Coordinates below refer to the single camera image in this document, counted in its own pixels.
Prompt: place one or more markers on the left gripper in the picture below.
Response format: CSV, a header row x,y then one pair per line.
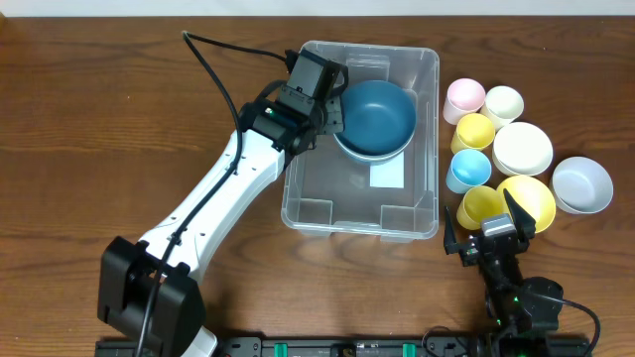
x,y
332,116

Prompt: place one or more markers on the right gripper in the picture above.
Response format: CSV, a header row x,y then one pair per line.
x,y
489,246

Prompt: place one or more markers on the yellow cup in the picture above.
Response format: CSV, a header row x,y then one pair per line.
x,y
479,203
473,131

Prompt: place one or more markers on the yellow bowl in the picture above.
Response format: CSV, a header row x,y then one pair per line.
x,y
534,197

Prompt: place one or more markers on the large cream bowl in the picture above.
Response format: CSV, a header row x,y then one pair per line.
x,y
362,154

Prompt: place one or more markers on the light grey bowl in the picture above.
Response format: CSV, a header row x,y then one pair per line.
x,y
581,186

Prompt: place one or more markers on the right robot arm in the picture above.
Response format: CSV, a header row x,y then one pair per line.
x,y
526,309

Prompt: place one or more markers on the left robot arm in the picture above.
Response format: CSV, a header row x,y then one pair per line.
x,y
149,290

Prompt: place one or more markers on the clear plastic storage container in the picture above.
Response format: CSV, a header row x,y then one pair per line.
x,y
327,191

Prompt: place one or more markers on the light blue cup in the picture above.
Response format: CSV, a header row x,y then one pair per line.
x,y
468,168

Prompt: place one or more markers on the small cream bowl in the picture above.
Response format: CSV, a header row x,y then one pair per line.
x,y
522,148

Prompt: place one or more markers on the pink cup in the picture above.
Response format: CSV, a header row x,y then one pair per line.
x,y
463,96

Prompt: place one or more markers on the cream cup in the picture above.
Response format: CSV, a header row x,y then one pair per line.
x,y
503,105

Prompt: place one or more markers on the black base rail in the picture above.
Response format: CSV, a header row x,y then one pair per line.
x,y
436,344

